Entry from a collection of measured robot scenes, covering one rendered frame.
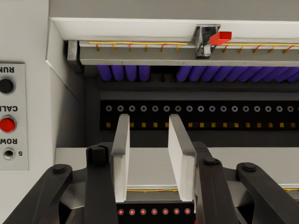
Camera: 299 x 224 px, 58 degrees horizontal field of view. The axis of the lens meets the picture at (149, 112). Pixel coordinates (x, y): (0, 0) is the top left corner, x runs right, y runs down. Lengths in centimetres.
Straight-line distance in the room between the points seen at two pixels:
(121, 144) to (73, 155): 19
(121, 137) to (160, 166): 17
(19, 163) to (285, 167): 32
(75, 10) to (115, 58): 8
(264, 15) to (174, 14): 10
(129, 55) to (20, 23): 13
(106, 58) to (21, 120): 13
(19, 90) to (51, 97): 3
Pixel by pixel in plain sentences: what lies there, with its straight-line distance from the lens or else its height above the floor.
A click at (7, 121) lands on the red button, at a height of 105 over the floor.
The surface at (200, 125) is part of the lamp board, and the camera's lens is 48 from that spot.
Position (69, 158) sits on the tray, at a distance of 34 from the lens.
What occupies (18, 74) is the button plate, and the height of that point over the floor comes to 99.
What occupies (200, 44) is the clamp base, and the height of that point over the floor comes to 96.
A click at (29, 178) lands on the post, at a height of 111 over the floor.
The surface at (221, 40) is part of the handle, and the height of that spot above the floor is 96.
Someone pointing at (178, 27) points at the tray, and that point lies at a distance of 33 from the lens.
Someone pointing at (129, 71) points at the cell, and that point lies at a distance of 41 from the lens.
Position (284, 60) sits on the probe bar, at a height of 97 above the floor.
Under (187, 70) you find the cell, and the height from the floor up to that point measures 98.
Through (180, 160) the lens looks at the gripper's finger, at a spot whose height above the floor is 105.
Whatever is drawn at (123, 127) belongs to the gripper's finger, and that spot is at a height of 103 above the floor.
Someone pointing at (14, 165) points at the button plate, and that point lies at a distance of 35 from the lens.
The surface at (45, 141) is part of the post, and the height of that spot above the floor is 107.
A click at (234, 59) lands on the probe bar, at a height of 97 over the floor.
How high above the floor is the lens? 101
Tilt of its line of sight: 5 degrees up
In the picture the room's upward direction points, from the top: 180 degrees counter-clockwise
